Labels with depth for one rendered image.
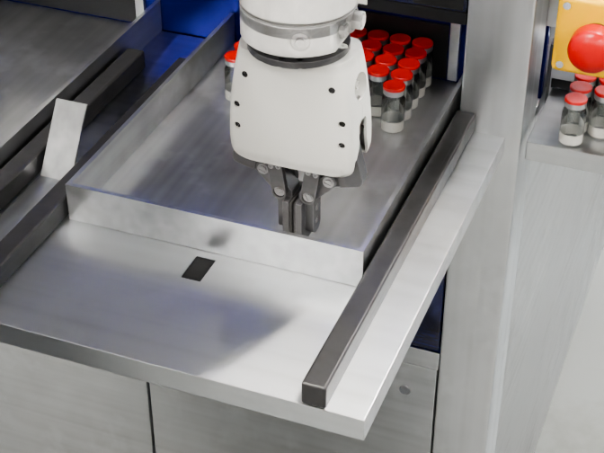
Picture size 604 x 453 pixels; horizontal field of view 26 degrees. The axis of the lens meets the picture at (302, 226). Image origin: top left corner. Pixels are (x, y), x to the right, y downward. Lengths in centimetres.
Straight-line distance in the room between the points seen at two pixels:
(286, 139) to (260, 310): 13
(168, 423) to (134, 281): 61
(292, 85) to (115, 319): 23
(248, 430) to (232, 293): 57
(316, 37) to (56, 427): 94
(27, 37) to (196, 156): 30
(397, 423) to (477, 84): 45
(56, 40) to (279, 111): 48
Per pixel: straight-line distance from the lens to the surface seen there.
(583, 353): 236
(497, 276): 131
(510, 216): 127
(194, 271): 105
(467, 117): 121
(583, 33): 113
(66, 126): 117
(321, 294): 102
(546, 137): 123
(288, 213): 102
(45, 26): 143
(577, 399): 227
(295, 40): 90
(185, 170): 116
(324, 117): 95
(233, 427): 158
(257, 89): 96
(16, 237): 107
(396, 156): 118
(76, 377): 165
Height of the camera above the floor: 151
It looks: 35 degrees down
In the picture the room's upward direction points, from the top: straight up
